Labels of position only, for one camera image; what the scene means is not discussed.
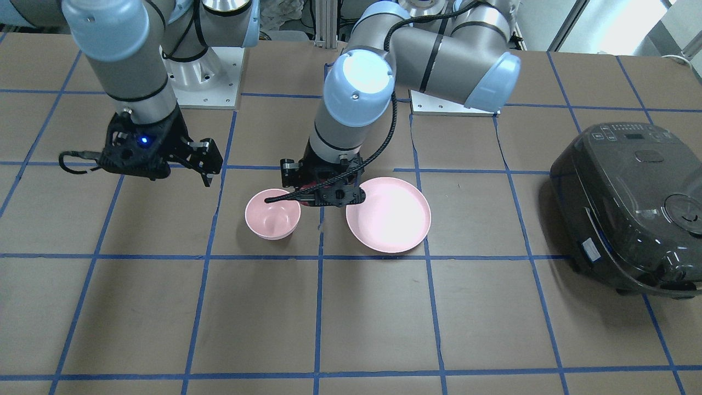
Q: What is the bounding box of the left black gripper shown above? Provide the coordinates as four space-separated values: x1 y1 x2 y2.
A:
279 146 366 207

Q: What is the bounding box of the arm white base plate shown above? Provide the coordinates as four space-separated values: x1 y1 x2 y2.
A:
408 88 501 117
163 47 246 110

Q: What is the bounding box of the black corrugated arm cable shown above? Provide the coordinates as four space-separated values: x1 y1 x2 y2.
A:
264 11 494 205

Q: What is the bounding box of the pink plate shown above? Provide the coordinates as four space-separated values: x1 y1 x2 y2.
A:
346 177 432 253

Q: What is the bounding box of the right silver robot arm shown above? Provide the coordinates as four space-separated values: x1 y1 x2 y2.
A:
2 1 260 187

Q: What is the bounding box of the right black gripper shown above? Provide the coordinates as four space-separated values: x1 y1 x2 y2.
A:
98 105 224 188

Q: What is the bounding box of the dark grey rice cooker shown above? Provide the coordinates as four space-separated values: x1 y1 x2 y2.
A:
550 122 701 300

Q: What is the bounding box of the red apple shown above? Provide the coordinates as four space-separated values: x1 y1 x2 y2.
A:
301 167 327 189

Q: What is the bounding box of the aluminium frame post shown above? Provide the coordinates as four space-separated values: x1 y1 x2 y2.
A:
314 0 339 50

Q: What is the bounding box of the small pink bowl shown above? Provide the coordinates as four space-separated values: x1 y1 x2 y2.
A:
244 189 302 240

